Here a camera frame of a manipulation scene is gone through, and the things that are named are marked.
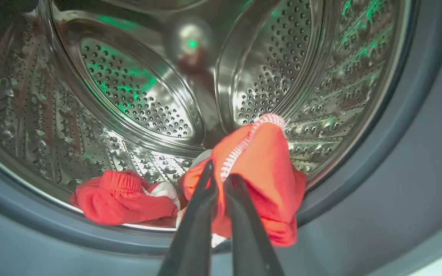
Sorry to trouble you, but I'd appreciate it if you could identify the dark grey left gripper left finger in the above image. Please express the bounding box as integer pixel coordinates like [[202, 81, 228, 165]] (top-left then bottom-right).
[[158, 160, 218, 276]]

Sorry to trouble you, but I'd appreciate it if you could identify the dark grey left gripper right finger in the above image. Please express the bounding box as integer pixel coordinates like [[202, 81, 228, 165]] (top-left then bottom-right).
[[223, 173, 285, 276]]

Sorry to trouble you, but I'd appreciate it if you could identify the red garment with white trim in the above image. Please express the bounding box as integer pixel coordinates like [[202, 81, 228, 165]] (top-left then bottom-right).
[[179, 114, 307, 247]]

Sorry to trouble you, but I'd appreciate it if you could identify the red garment with elastic waistband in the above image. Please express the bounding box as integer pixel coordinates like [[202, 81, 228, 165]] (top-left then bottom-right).
[[69, 170, 181, 227]]

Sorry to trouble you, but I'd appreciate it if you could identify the white front-load washing machine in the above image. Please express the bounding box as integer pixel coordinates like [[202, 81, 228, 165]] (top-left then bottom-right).
[[0, 0, 442, 276]]

